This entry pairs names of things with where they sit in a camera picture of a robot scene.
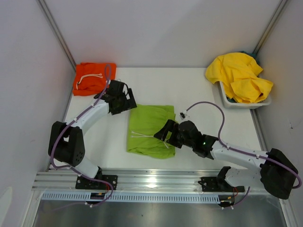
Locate white plastic basket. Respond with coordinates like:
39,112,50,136
218,82,272,109

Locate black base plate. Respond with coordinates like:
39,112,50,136
198,176,245,192
75,175,118,190

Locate left aluminium corner post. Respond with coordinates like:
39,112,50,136
36,0,76,71

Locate white slotted cable duct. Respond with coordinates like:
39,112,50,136
41,191,220,204

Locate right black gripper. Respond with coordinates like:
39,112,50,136
154,119,195,148

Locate orange shorts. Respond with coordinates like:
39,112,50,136
72,62,116,96

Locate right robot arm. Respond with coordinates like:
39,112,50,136
154,120,298,200

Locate yellow shorts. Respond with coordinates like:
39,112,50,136
205,52,274,104

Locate aluminium corner post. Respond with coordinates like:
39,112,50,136
253,0,291,56
36,0,76,71

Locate green shorts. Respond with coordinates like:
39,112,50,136
126,105,176,159

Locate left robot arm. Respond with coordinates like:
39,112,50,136
48,80,137,189

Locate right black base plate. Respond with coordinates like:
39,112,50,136
198,176,245,192

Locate teal cloth in basket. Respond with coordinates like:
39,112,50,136
239,51,261,66

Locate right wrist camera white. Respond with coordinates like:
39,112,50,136
179,111,190,120

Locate aluminium front rail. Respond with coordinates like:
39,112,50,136
32,168,291,196

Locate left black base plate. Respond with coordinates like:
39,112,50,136
75,175,118,190

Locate right aluminium corner post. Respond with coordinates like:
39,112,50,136
253,0,291,56

